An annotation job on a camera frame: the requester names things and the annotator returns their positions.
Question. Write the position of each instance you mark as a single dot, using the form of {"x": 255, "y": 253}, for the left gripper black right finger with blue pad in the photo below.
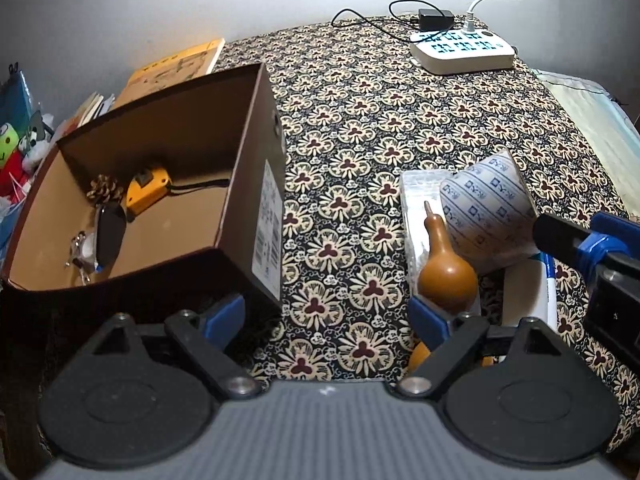
{"x": 457, "y": 345}

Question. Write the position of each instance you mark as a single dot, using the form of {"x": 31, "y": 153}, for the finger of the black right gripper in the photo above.
{"x": 610, "y": 241}

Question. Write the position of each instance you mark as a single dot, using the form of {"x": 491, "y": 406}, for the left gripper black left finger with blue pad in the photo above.
{"x": 203, "y": 337}

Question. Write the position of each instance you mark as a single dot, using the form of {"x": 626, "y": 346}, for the brown gourd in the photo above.
{"x": 446, "y": 279}

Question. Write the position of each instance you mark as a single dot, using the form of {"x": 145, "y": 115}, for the white tube blue cap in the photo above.
{"x": 529, "y": 289}

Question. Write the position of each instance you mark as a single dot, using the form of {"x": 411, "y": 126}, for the clear plastic case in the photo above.
{"x": 417, "y": 186}

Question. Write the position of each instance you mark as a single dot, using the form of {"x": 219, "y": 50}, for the light mattress edge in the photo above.
{"x": 607, "y": 128}

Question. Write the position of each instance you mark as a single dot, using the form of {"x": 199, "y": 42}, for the brown cardboard box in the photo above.
{"x": 180, "y": 192}

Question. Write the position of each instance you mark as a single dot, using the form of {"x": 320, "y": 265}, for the yellow tape measure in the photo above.
{"x": 145, "y": 189}

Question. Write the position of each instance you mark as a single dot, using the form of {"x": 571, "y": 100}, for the pine cone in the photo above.
{"x": 104, "y": 189}

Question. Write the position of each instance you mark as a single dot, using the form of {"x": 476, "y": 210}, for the patterned floral tablecloth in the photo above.
{"x": 357, "y": 112}

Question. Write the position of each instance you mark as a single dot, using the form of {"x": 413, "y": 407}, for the white power strip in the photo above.
{"x": 459, "y": 52}

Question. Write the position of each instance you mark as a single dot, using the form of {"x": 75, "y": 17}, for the stack of books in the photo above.
{"x": 94, "y": 106}

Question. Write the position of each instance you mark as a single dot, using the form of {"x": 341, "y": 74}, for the plush toys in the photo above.
{"x": 26, "y": 138}

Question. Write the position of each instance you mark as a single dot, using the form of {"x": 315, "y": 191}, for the yellow book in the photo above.
{"x": 176, "y": 68}

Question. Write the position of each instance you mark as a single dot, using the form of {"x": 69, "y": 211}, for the black power adapter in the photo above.
{"x": 433, "y": 20}

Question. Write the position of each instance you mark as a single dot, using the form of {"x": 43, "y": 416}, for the silver metal keychain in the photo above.
{"x": 83, "y": 255}

